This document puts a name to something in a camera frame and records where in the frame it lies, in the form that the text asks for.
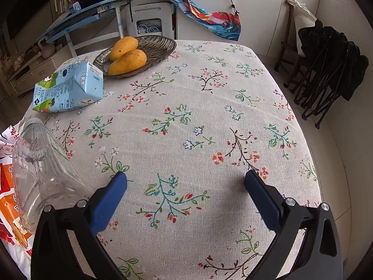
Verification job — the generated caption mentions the white plastic stool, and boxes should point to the white plastic stool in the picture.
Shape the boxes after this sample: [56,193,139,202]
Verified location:
[127,2,177,40]

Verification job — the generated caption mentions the white television stand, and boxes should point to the white television stand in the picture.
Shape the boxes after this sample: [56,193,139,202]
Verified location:
[0,52,63,97]

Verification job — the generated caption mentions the white cloth bag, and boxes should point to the white cloth bag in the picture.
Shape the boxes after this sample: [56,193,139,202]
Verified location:
[287,0,318,57]

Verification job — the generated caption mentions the floral tablecloth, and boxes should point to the floral tablecloth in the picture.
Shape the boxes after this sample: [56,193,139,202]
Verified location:
[17,39,322,280]

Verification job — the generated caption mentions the black television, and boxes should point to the black television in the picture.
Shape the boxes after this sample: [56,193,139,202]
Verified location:
[0,0,50,41]

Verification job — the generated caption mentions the yellow mango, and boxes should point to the yellow mango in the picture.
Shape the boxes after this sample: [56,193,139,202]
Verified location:
[109,36,139,62]
[107,49,147,76]

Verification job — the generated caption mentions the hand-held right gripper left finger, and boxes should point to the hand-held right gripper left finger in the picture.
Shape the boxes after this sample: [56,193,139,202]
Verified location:
[31,171,129,280]

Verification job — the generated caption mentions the blue study desk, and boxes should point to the blue study desk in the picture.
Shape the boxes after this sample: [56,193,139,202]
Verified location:
[36,0,137,57]

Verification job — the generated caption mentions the red orange white snack bag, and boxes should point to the red orange white snack bag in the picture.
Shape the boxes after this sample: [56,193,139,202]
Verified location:
[0,124,37,280]

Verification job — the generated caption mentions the dark wooden chair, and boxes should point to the dark wooden chair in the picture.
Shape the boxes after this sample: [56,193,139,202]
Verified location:
[274,0,309,73]

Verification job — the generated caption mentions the folded black chairs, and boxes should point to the folded black chairs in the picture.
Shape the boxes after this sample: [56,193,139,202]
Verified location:
[284,19,369,129]

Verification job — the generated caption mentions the clear plastic bottle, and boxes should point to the clear plastic bottle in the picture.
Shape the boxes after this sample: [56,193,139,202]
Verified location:
[12,118,94,235]

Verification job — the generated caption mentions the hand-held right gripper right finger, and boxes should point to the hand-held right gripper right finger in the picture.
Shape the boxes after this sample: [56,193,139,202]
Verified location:
[244,170,344,280]

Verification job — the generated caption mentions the dark wicker basket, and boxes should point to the dark wicker basket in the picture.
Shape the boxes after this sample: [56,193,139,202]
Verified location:
[93,36,177,79]

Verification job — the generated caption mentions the white cabinet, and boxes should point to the white cabinet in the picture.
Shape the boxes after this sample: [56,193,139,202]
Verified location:
[175,0,321,59]

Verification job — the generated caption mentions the light blue milk carton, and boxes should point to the light blue milk carton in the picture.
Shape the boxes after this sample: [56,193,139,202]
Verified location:
[31,61,104,114]

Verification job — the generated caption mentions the beige jug vase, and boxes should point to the beige jug vase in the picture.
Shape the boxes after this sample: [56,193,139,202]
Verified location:
[38,38,56,59]

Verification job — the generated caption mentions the colourful printed bag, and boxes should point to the colourful printed bag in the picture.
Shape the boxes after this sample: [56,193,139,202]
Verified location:
[160,0,242,42]

